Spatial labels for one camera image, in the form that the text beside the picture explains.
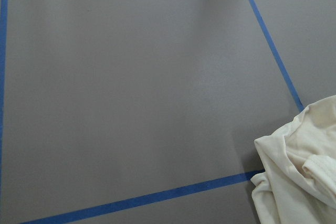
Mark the yellow long-sleeve printed shirt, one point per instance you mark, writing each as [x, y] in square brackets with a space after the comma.
[298, 183]

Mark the brown table mat blue grid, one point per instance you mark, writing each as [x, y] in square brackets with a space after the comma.
[107, 100]

